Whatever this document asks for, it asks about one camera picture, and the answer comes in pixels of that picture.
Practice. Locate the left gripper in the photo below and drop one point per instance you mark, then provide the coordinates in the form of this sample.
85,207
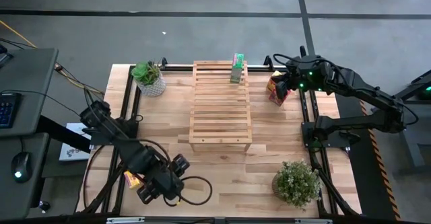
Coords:
165,180

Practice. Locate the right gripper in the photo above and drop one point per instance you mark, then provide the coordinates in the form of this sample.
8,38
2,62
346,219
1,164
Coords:
295,77

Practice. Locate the red Froot Loops box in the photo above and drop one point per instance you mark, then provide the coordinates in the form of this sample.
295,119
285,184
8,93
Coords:
276,100

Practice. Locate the yellow cereal box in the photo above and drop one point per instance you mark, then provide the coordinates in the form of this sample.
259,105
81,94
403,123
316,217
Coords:
273,82
132,179

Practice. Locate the green Apple Jacks box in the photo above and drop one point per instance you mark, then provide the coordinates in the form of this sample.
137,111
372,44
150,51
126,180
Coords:
237,67

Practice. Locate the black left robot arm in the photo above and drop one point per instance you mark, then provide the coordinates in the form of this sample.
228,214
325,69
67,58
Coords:
134,153

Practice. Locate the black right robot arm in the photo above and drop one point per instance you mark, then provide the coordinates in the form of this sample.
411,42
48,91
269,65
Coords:
370,93

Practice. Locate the wooden slatted shelf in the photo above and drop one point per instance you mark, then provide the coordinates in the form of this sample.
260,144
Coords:
220,116

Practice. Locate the bushy plant in ribbed pot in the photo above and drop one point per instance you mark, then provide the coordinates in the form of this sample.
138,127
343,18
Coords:
296,183

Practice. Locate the white printed box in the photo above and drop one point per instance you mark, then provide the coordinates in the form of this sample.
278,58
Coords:
72,150

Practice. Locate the succulent in white patterned pot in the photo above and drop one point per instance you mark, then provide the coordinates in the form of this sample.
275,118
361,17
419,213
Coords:
148,77

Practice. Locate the desk caster wheel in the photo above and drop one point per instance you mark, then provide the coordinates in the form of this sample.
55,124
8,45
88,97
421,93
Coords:
44,206

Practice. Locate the black hazard-striped floor mat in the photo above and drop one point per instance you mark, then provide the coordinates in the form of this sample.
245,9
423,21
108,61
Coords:
362,183

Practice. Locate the black-legged workbench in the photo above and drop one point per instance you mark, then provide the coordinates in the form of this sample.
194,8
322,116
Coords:
414,143

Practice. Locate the black computer mouse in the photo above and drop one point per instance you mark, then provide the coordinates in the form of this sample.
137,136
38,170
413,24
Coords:
22,167

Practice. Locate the black computer tower green lights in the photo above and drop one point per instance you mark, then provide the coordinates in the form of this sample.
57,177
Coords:
426,91

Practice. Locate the grey desk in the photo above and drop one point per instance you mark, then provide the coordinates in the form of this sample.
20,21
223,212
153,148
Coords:
30,76

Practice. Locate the black keyboard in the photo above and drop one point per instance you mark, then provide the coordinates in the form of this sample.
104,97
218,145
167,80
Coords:
8,109

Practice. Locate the small black desk device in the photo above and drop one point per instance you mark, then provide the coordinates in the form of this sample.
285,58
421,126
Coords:
5,57

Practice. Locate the silver metal bracket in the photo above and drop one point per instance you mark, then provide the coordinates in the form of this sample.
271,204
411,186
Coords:
125,220
314,221

